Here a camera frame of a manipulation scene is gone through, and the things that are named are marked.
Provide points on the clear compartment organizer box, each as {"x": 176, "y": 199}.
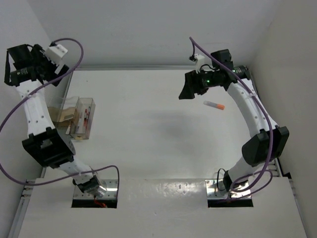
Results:
{"x": 67, "y": 115}

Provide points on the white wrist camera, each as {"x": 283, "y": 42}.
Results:
{"x": 56, "y": 53}
{"x": 198, "y": 60}

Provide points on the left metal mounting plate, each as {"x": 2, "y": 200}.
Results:
{"x": 110, "y": 185}

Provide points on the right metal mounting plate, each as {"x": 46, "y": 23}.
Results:
{"x": 216, "y": 191}

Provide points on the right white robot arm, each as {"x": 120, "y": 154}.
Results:
{"x": 267, "y": 138}

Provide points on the red pen with clear cap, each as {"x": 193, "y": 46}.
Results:
{"x": 86, "y": 117}

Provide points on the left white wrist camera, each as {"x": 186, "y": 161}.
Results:
{"x": 56, "y": 53}

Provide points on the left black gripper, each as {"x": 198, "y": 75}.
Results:
{"x": 38, "y": 54}

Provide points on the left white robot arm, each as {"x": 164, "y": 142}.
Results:
{"x": 45, "y": 144}

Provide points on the orange capped white tube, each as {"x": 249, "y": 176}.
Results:
{"x": 214, "y": 105}

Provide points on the metal mounting plate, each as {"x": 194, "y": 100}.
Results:
{"x": 216, "y": 191}
{"x": 110, "y": 185}

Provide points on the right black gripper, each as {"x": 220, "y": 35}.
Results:
{"x": 192, "y": 85}

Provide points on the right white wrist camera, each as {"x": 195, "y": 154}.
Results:
{"x": 198, "y": 60}

